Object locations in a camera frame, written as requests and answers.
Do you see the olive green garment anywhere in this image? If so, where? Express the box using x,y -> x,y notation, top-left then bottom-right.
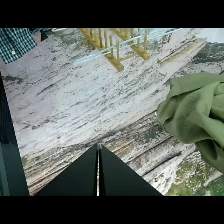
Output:
156,72 -> 224,175

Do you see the checked shirt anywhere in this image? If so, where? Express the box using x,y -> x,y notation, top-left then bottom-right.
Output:
0,27 -> 38,65

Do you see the yellow wooden peg rack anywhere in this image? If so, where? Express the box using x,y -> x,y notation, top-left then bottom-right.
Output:
79,27 -> 152,72

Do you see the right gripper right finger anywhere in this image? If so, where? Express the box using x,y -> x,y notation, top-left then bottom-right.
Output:
98,143 -> 163,197

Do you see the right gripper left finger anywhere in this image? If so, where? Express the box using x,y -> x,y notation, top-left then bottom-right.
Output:
34,143 -> 100,197

